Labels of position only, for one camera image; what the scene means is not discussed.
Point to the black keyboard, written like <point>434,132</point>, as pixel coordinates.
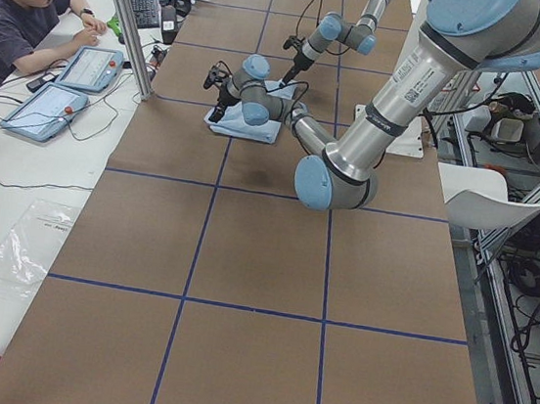
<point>146,13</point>

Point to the aluminium frame post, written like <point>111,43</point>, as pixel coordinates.
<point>133,47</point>

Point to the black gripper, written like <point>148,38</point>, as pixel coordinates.
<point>224,98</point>
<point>296,65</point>

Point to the light blue button-up shirt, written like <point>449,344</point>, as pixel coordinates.
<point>254,126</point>

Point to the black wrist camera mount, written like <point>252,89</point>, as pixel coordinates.
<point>293,42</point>
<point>215,77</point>

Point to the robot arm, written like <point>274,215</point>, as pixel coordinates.
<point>456,35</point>
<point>359,37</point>

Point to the green object on desk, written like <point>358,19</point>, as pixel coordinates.
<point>114,25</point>

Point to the blue teach pendant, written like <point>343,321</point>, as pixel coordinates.
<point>91,69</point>
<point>46,113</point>

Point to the clear plastic sheet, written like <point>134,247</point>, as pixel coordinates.
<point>31,246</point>

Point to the white chair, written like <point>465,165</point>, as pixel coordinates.
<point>477,198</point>

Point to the upper blue teach pendant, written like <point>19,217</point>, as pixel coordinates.
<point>91,69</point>

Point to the lower blue teach pendant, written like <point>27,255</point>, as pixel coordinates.
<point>46,113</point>

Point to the white camera pillar with base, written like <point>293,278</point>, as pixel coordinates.
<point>407,130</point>

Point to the small black phone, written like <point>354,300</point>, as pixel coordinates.
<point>35,84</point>

